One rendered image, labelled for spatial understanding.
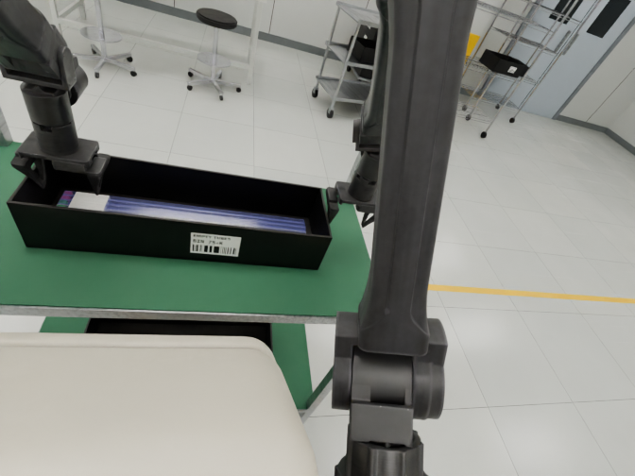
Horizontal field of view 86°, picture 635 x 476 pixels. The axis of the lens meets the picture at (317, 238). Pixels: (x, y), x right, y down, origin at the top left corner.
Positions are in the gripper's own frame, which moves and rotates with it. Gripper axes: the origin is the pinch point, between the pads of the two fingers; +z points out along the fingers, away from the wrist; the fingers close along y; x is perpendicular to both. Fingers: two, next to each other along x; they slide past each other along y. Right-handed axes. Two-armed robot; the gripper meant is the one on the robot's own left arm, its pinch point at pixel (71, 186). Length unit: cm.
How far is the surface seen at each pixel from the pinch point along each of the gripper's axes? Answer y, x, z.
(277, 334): -55, -6, 69
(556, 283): -289, -73, 103
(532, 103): -529, -465, 93
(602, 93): -650, -470, 47
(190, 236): -22.5, 8.4, 1.2
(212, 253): -27.0, 8.5, 5.7
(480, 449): -157, 33, 102
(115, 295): -11.1, 18.1, 8.4
